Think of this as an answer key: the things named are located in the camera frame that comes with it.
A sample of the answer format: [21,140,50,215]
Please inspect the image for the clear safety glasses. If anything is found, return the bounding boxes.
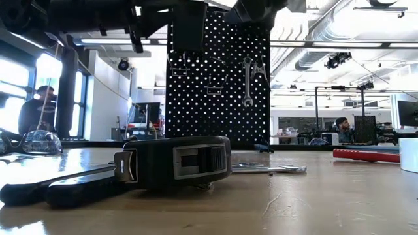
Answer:
[0,129,63,156]

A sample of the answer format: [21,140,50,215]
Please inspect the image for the black wire stripper pliers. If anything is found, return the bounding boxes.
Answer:
[0,161,138,210]

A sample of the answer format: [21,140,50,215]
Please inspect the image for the black tape measure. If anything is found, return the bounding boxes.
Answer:
[114,135,233,191]

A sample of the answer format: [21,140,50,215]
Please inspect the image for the black dome camera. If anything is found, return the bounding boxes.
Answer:
[117,57,131,72]

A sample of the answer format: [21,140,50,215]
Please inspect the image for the small distant black pegboard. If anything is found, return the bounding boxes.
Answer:
[355,114,377,144]

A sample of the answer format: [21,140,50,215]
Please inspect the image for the red utility knife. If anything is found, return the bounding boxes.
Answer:
[332,148,401,164]

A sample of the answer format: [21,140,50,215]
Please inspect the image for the tall black pegboard bin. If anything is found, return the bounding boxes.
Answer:
[172,0,208,52]

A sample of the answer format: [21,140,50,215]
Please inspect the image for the black camera rig frame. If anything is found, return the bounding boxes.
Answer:
[313,84,376,144]

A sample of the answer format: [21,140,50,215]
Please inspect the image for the white tape roll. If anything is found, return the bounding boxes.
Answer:
[398,137,418,174]

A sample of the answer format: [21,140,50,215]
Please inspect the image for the double prong metal hook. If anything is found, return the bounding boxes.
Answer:
[167,53,191,78]

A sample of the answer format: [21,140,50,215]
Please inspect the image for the black ceiling-mounted camera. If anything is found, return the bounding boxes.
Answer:
[324,51,353,70]

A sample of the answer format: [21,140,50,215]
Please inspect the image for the black perforated metal pegboard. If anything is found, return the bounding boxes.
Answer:
[165,6,274,153]

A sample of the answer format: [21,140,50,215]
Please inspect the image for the person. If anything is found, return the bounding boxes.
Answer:
[18,85,59,135]
[334,116,355,144]

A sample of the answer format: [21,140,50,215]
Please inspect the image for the cluttered background desk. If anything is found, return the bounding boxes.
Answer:
[110,123,164,142]

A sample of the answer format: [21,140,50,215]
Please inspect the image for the black aluminium table frame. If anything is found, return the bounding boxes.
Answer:
[60,139,402,153]

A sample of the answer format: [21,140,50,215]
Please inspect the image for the black structural column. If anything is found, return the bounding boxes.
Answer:
[56,46,80,138]

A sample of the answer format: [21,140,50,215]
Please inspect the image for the black computer monitor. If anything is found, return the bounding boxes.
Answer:
[396,100,418,128]

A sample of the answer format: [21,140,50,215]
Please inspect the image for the silver ventilation duct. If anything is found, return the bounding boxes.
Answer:
[270,0,363,78]

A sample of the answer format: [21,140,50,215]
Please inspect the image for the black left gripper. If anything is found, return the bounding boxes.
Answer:
[126,4,173,54]

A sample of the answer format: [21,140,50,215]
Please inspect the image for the black background monitor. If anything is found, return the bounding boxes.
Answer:
[133,102,162,124]

